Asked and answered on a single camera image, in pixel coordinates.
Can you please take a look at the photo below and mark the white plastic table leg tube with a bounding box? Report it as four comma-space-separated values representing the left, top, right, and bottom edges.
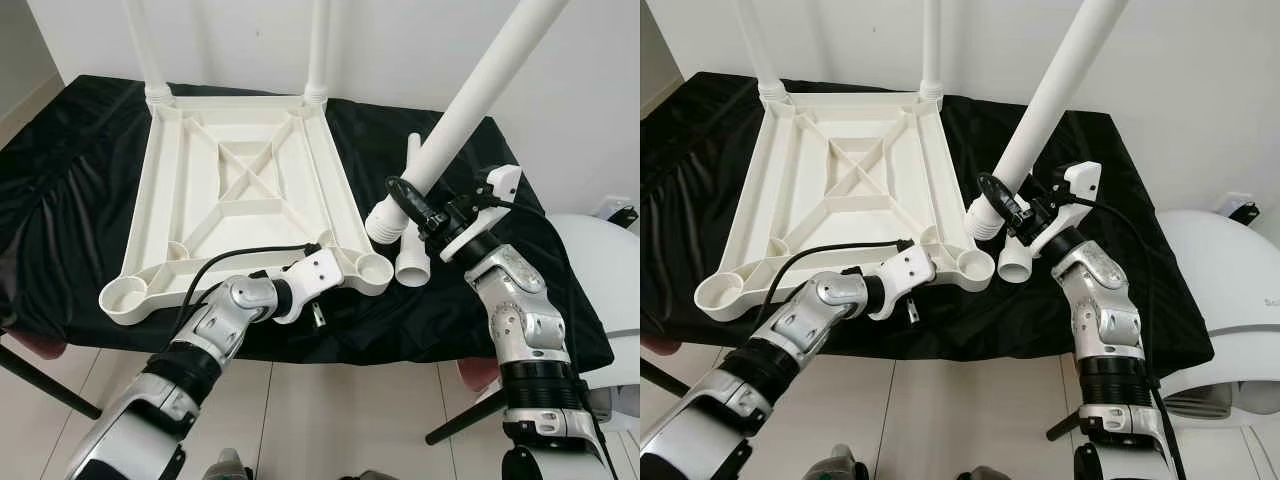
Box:
304, 0, 332, 105
965, 0, 1132, 242
394, 133, 434, 289
365, 0, 572, 245
735, 0, 790, 104
919, 0, 947, 102
122, 0, 177, 107
997, 225, 1038, 286

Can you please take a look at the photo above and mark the white plastic children table top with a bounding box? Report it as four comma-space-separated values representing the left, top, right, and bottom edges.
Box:
98, 93, 397, 327
695, 90, 997, 324

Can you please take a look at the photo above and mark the black table cover cloth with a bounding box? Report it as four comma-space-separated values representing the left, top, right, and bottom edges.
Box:
640, 71, 1217, 382
0, 74, 617, 374

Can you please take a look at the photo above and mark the red round object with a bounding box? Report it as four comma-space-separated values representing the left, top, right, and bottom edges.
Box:
459, 357, 502, 392
20, 335, 67, 362

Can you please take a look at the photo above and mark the white domed appliance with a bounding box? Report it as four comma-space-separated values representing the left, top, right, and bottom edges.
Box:
550, 212, 641, 417
1150, 207, 1280, 430

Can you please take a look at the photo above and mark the grey robot left foot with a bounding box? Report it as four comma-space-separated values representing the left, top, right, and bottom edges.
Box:
805, 445, 864, 480
203, 448, 252, 480

